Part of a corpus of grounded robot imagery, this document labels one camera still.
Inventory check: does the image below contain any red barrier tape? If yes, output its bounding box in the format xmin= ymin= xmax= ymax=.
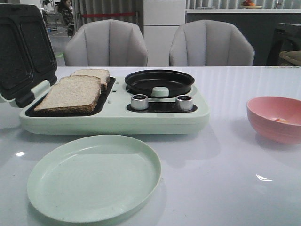
xmin=80 ymin=12 xmax=136 ymax=18

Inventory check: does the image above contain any right silver control knob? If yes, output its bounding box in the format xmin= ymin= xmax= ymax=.
xmin=175 ymin=95 xmax=193 ymax=111

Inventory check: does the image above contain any silver control knob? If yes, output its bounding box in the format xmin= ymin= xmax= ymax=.
xmin=130 ymin=94 xmax=149 ymax=110
xmin=175 ymin=95 xmax=193 ymax=111

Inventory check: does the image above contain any black round frying pan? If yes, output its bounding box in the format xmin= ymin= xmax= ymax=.
xmin=125 ymin=69 xmax=195 ymax=98

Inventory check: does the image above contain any grey upholstered chair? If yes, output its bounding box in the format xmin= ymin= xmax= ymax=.
xmin=63 ymin=19 xmax=148 ymax=66
xmin=169 ymin=20 xmax=255 ymax=66

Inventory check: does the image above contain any left silver control knob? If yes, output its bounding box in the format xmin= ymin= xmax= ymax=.
xmin=130 ymin=94 xmax=149 ymax=110

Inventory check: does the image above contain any breakfast maker hinged lid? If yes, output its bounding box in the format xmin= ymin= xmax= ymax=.
xmin=0 ymin=4 xmax=57 ymax=108

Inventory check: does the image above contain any left grey upholstered chair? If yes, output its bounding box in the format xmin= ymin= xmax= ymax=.
xmin=63 ymin=19 xmax=148 ymax=66

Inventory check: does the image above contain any right grey upholstered chair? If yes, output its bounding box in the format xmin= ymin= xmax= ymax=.
xmin=169 ymin=20 xmax=255 ymax=66

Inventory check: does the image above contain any white bread slice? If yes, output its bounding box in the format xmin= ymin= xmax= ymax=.
xmin=34 ymin=75 xmax=101 ymax=114
xmin=71 ymin=69 xmax=110 ymax=91

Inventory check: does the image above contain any grey kitchen counter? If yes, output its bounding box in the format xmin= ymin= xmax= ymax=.
xmin=186 ymin=9 xmax=301 ymax=66

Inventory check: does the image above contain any mint green round plate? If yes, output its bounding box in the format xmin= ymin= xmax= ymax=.
xmin=27 ymin=135 xmax=161 ymax=223

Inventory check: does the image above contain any person in background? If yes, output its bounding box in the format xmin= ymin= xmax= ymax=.
xmin=58 ymin=0 xmax=74 ymax=36

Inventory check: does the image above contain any pink plastic bowl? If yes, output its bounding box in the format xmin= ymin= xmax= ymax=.
xmin=246 ymin=96 xmax=301 ymax=144

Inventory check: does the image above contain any orange cooked shrimp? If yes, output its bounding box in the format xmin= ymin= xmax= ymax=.
xmin=273 ymin=118 xmax=288 ymax=123

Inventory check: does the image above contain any fruit plate on counter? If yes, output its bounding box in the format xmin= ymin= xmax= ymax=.
xmin=241 ymin=0 xmax=262 ymax=9

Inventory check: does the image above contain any white cabinet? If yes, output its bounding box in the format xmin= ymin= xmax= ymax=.
xmin=143 ymin=0 xmax=186 ymax=66

